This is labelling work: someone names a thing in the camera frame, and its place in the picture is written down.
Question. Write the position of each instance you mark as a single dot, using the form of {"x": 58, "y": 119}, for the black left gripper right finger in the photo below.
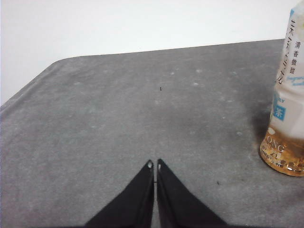
{"x": 178, "y": 206}

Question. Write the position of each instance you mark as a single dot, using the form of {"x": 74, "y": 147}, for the pale tea bottle white label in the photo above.
{"x": 287, "y": 118}

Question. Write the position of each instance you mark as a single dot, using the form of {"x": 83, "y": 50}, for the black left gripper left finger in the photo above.
{"x": 135, "y": 206}

